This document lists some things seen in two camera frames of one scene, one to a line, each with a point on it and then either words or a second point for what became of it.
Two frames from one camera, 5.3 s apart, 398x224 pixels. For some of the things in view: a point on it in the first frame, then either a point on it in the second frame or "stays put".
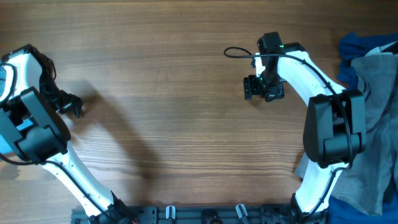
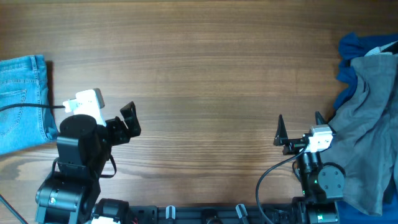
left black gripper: x=68 y=104 to x=117 y=128
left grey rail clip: x=170 y=212 stays put
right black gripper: x=252 y=88 to x=297 y=144
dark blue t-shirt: x=342 y=210 stays put
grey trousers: x=370 y=180 stays put
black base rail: x=185 y=214 stays put
